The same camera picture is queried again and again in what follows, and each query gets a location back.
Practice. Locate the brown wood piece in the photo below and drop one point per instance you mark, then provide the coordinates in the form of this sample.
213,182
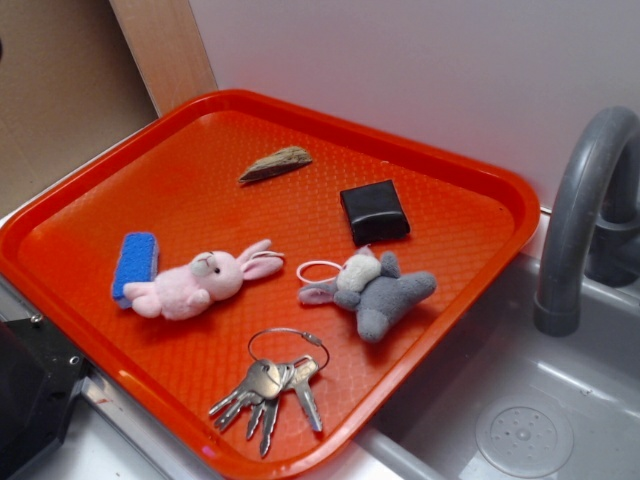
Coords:
278,163

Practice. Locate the silver keys on ring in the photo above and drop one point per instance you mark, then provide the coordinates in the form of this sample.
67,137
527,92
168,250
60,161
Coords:
265,381

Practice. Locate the pink plush bunny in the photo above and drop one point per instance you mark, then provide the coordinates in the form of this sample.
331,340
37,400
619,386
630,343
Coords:
186,291

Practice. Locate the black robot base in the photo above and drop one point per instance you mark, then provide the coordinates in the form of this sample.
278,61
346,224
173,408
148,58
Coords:
42,373

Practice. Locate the wooden board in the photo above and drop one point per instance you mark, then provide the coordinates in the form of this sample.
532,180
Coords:
168,50

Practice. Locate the black rectangular block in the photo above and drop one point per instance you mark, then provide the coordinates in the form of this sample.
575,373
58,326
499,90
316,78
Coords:
374,213

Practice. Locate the orange plastic tray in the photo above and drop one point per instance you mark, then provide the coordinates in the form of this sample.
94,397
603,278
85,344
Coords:
178,179

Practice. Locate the grey plastic sink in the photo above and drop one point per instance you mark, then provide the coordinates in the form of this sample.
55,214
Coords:
497,399

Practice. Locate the grey toy faucet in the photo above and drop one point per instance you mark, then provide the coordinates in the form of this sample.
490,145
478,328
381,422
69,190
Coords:
593,231

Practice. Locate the blue sponge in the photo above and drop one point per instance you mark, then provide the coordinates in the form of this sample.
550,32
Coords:
137,262

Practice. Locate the grey plush bunny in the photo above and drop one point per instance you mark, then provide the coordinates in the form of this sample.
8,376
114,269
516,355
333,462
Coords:
374,289

